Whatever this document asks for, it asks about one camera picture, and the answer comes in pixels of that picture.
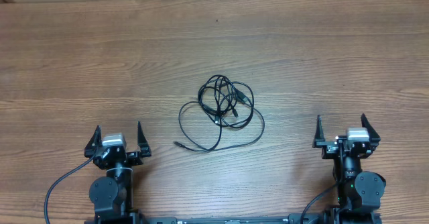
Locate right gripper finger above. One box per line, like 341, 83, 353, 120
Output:
361, 113, 381, 142
313, 115, 325, 144

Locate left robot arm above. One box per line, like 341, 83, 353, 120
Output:
84, 122, 151, 224

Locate black usb cable long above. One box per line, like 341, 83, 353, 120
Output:
173, 101, 265, 153

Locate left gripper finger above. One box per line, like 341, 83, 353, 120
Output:
137, 121, 150, 152
84, 125, 101, 152

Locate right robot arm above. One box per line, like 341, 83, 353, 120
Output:
309, 114, 386, 223

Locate black usb cable short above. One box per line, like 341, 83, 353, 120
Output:
197, 74, 255, 129

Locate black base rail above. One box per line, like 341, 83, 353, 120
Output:
143, 213, 326, 224

